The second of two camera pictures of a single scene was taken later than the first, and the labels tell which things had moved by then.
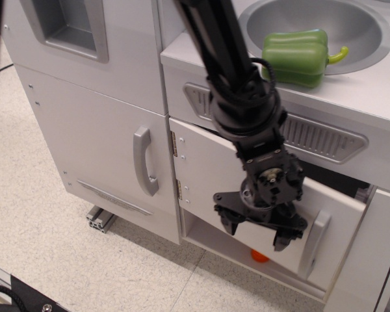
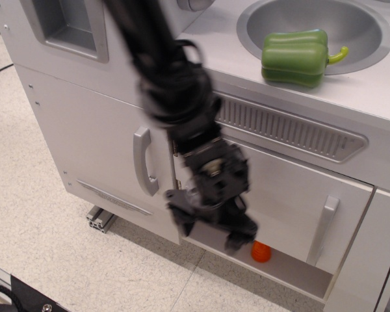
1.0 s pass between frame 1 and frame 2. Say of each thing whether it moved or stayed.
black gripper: moved
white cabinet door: moved
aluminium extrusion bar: stayed
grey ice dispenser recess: stayed
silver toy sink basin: stayed
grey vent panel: stayed
